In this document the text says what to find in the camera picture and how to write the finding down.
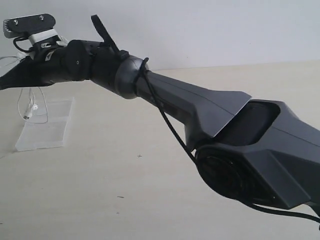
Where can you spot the clear plastic storage box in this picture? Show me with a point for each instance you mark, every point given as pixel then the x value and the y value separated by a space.
pixel 48 126

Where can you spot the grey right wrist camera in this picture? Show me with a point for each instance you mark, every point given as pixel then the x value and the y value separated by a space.
pixel 35 28

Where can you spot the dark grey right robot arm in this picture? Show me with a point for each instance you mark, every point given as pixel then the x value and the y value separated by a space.
pixel 255 151

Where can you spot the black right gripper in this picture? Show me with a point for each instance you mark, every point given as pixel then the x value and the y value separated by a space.
pixel 44 70

